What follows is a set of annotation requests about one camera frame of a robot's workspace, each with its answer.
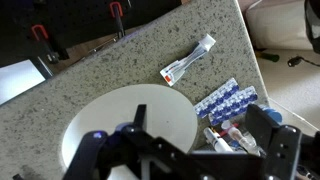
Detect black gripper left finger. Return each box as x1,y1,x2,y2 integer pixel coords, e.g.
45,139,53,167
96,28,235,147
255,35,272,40
121,104,188,164

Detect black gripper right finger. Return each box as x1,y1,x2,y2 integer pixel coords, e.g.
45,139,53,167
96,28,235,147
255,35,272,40
245,103,303,180

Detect blue round lid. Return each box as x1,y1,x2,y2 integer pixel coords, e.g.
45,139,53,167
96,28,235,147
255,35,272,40
259,104,284,124

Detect clear plastic vial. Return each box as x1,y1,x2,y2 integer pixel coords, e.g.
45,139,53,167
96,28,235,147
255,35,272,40
221,120,262,156

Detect white sink basin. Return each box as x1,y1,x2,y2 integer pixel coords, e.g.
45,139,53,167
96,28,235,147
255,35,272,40
60,83,199,180

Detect thin red stick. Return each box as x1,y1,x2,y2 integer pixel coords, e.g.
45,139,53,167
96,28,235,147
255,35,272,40
218,122,240,138

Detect blue blister pack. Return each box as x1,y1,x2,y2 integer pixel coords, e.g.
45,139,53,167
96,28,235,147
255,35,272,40
193,77,240,119
208,85,259,126

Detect white syringe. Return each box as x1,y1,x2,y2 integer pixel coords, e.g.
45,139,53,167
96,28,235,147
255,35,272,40
203,126,234,154

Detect white toothpaste tube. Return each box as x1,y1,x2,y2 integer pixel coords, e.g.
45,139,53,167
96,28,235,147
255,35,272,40
159,33,217,88

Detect white couch cushion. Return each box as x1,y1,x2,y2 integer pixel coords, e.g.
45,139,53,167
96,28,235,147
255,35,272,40
244,0,314,51

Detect black stand base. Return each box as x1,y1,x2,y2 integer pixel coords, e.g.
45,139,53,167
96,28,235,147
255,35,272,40
0,0,183,68

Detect black rounded object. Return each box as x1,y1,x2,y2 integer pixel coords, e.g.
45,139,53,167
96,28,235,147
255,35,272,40
303,0,320,55

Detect white flat panel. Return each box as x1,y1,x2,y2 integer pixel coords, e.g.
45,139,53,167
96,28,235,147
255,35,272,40
0,59,47,106

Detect green-handled screwdriver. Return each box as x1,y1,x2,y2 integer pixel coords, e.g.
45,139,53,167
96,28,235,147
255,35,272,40
254,49,280,63

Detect black cable plug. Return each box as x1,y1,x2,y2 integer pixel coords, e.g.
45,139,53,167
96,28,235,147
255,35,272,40
287,55,320,68

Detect red-handled black clamp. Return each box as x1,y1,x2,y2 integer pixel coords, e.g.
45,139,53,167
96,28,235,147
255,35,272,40
30,24,70,64
109,1,127,39

